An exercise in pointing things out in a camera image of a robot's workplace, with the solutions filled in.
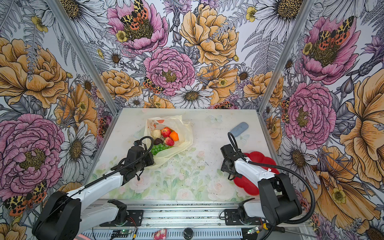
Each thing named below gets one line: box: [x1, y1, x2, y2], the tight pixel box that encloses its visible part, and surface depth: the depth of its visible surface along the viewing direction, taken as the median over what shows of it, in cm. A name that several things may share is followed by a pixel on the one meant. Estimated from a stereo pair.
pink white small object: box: [153, 228, 167, 240], surface depth 69 cm
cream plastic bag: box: [133, 115, 194, 167], surface depth 96 cm
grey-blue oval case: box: [230, 122, 249, 138], surface depth 111 cm
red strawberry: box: [164, 137, 175, 146], surface depth 101 cm
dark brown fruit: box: [154, 137, 163, 145], surface depth 101 cm
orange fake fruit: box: [169, 131, 179, 142], surface depth 101 cm
